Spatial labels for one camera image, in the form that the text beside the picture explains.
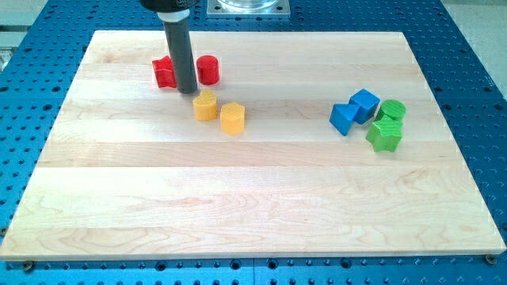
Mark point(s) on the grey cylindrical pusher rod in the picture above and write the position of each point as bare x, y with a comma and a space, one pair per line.
176, 28

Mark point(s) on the board clamp screw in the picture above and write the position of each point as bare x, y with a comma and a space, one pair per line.
490, 259
27, 266

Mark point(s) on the green cylinder block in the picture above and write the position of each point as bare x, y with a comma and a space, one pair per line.
392, 109

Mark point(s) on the light wooden board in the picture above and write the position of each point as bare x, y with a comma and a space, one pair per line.
128, 173

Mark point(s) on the blue perforated metal plate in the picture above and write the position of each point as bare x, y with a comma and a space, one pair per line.
40, 73

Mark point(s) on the yellow heart block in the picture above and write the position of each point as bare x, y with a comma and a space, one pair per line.
205, 106

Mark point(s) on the clear acrylic robot base plate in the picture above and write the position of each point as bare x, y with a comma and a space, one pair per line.
248, 8

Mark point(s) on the right board clamp screw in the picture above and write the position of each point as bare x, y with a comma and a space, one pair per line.
490, 259

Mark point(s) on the blue cube block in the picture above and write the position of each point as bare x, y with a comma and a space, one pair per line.
367, 102

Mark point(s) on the blue triangle block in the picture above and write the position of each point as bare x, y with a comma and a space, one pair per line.
342, 117

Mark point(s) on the red cylinder block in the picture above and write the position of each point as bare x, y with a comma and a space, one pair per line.
208, 70

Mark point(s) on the left board clamp screw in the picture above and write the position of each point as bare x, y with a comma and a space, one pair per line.
27, 266

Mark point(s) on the red star block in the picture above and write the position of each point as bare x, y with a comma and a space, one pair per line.
164, 73

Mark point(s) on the green star block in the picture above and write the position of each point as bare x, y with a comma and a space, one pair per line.
385, 134

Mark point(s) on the yellow hexagon block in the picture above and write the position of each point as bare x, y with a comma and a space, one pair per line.
232, 118

